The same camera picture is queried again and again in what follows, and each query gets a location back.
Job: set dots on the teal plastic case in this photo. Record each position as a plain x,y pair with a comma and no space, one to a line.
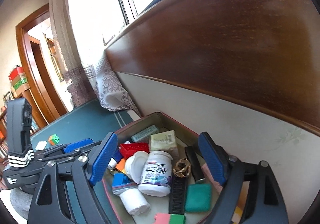
198,197

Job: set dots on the orange and green building block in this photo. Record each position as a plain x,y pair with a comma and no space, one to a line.
54,139

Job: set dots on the wooden door frame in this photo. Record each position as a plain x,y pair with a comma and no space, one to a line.
37,69

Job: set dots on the red tin box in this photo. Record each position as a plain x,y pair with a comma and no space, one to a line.
175,121

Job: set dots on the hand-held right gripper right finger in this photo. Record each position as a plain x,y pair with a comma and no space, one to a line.
212,161

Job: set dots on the white bottle with purple label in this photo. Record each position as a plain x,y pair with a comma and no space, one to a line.
155,176

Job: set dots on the white tissue roll in bag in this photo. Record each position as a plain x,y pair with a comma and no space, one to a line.
135,201

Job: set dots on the grey cloth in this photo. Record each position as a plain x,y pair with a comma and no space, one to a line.
17,204

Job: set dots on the beige box with label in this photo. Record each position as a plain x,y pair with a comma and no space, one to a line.
162,141

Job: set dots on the red cardboard box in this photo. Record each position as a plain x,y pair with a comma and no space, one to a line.
16,74

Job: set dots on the light teal patterned box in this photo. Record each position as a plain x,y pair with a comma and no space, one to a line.
145,133

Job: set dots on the blue tube with white cap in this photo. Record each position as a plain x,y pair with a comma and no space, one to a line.
112,163

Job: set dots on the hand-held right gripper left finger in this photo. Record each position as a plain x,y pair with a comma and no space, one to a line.
102,161

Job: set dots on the blue building block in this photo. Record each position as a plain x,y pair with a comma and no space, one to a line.
120,179

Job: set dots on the red building block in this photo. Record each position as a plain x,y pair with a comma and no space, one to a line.
132,149

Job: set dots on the black lipstick tube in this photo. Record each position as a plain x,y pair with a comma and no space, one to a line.
193,161

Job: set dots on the pink and green building block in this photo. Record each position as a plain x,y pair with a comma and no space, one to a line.
175,219

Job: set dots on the patterned beige curtain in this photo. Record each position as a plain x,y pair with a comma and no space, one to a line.
107,89

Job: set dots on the green cardboard box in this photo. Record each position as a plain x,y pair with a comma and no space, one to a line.
20,83

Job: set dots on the brown cardboard box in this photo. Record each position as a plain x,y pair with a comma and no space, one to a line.
21,91

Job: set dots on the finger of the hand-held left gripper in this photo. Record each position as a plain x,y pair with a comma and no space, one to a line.
77,145
62,156

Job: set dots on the white tissue packet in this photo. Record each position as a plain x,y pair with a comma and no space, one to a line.
41,145

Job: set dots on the black comb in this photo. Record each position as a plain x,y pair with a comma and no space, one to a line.
178,196

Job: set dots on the teal desktop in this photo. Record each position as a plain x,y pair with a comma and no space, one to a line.
82,119

